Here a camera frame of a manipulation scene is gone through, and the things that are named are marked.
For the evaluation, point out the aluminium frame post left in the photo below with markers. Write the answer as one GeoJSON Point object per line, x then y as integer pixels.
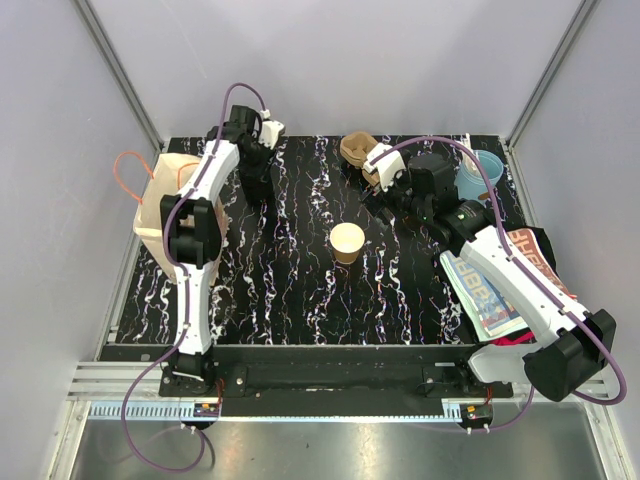
{"type": "Point", "coordinates": [105, 47]}

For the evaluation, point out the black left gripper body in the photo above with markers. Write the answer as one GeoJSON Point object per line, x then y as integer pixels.
{"type": "Point", "coordinates": [258, 153]}

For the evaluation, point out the pulp cup carrier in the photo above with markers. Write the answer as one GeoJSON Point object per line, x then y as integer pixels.
{"type": "Point", "coordinates": [354, 148]}

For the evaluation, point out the stack of black lids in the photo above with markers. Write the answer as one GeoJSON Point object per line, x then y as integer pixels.
{"type": "Point", "coordinates": [257, 185]}

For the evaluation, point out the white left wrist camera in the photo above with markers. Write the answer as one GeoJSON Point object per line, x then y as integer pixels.
{"type": "Point", "coordinates": [270, 131]}

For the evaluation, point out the aluminium frame post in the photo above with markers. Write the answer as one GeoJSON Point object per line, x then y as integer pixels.
{"type": "Point", "coordinates": [105, 47]}
{"type": "Point", "coordinates": [567, 42]}

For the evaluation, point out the aluminium frame post right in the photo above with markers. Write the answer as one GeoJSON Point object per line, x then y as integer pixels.
{"type": "Point", "coordinates": [567, 42]}

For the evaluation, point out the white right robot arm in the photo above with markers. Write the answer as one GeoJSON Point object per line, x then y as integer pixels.
{"type": "Point", "coordinates": [570, 344]}

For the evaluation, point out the single brown paper cup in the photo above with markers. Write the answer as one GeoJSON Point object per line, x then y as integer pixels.
{"type": "Point", "coordinates": [347, 240]}

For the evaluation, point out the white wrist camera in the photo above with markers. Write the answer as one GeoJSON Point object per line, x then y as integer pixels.
{"type": "Point", "coordinates": [270, 131]}
{"type": "Point", "coordinates": [381, 166]}

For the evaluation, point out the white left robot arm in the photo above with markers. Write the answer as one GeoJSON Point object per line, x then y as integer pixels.
{"type": "Point", "coordinates": [192, 233]}

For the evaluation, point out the blue cup holder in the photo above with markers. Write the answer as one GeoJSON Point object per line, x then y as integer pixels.
{"type": "Point", "coordinates": [469, 181]}

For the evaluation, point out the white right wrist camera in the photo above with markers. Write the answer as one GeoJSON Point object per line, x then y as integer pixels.
{"type": "Point", "coordinates": [381, 166]}

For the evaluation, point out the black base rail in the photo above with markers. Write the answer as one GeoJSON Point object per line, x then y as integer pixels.
{"type": "Point", "coordinates": [323, 381]}

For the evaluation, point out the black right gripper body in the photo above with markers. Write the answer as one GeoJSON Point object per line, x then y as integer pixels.
{"type": "Point", "coordinates": [402, 201]}

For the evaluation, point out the wrapped stirrers in holder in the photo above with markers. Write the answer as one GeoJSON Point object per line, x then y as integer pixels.
{"type": "Point", "coordinates": [467, 145]}

